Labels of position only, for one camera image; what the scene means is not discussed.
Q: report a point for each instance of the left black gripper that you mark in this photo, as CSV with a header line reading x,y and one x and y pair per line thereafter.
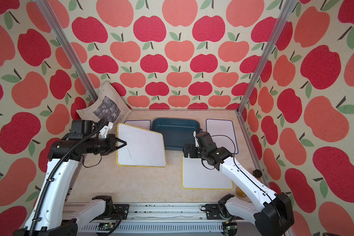
x,y
113,143

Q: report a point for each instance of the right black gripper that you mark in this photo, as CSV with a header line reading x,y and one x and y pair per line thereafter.
x,y
192,147

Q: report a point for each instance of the yellow-framed whiteboard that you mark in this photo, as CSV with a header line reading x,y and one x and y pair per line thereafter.
x,y
144,148
196,176

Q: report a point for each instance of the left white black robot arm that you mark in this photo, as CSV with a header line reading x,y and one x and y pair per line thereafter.
x,y
65,156

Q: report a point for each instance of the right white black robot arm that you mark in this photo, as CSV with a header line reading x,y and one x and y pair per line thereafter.
x,y
271,213

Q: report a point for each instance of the right blue-framed whiteboard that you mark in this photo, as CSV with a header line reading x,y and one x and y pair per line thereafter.
x,y
223,134

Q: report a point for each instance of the blue-framed whiteboard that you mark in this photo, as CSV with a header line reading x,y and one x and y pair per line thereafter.
x,y
223,134
143,124

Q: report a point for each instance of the left blue-framed whiteboard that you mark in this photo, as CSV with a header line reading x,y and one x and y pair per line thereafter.
x,y
143,124

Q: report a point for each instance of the teal plastic storage box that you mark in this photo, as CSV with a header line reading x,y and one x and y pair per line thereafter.
x,y
176,132

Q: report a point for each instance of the beige printed canvas bag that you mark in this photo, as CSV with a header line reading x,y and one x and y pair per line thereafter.
x,y
109,104

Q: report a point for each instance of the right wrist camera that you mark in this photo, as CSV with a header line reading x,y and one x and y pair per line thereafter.
x,y
202,139

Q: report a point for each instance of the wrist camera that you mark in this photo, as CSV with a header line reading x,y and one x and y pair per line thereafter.
x,y
105,130
202,139

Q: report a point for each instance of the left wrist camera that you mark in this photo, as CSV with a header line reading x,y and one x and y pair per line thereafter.
x,y
105,130

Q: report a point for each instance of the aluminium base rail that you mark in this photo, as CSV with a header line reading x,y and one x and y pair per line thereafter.
x,y
156,219

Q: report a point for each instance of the right aluminium frame post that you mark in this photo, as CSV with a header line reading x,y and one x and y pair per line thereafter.
x,y
284,15

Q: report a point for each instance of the aluminium frame post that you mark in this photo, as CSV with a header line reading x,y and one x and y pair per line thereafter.
x,y
58,31
284,15

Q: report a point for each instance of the left aluminium frame post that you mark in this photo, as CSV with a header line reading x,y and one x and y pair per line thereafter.
x,y
58,31

